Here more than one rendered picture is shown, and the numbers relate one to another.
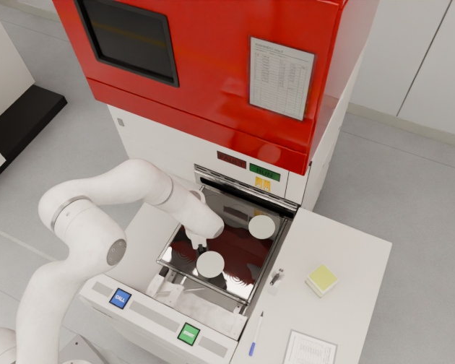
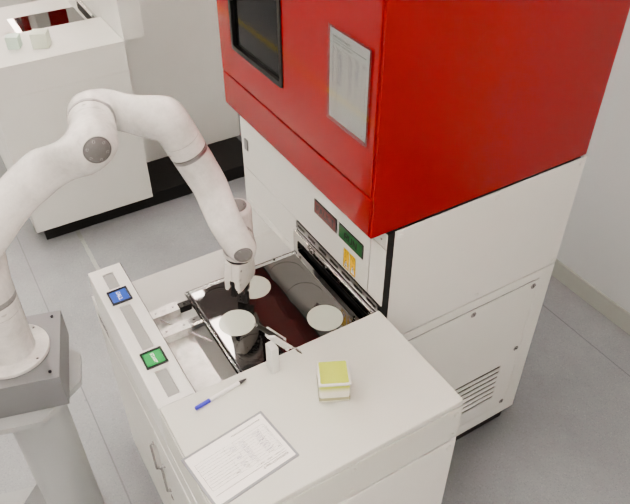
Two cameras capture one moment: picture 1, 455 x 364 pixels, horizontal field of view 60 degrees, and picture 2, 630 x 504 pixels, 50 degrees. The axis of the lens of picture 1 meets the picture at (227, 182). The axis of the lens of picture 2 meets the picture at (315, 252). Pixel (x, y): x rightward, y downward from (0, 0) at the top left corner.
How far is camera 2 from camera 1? 90 cm
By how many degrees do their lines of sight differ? 26
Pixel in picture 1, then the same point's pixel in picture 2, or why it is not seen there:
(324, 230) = (387, 345)
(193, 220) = (214, 213)
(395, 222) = not seen: outside the picture
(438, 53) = not seen: outside the picture
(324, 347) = (282, 447)
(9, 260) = (82, 295)
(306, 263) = not seen: hidden behind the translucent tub
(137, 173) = (162, 105)
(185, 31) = (290, 16)
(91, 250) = (76, 132)
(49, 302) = (26, 173)
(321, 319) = (302, 422)
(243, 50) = (326, 43)
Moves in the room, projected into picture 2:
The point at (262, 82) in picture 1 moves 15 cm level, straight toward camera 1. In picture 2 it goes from (337, 85) to (294, 111)
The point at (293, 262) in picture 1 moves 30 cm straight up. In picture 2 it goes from (322, 355) to (323, 265)
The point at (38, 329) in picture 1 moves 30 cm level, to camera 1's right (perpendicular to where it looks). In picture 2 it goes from (5, 195) to (110, 238)
